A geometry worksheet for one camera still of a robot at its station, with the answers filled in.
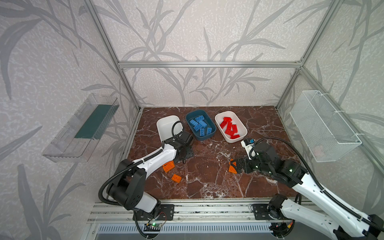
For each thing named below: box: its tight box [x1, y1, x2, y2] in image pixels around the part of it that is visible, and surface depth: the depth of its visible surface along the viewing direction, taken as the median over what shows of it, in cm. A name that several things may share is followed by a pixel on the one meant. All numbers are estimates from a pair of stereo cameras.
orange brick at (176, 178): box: [171, 174, 182, 183], surface depth 86 cm
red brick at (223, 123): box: [219, 120, 228, 129], surface depth 110 cm
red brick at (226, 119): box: [221, 117, 233, 125], surface depth 113 cm
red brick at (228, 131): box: [225, 125, 235, 136], surface depth 107 cm
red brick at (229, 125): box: [226, 121, 233, 130], surface depth 110 cm
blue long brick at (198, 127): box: [193, 123, 203, 132], surface depth 107 cm
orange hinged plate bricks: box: [162, 160, 176, 173], surface depth 90 cm
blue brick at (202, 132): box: [199, 128, 205, 137], surface depth 107 cm
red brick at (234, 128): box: [232, 124, 238, 133], surface depth 110 cm
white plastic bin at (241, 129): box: [215, 111, 248, 143], surface depth 111 cm
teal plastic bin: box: [185, 109, 217, 141], surface depth 111 cm
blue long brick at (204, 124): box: [198, 120, 208, 128], surface depth 110 cm
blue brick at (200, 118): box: [195, 115, 205, 122], surface depth 114 cm
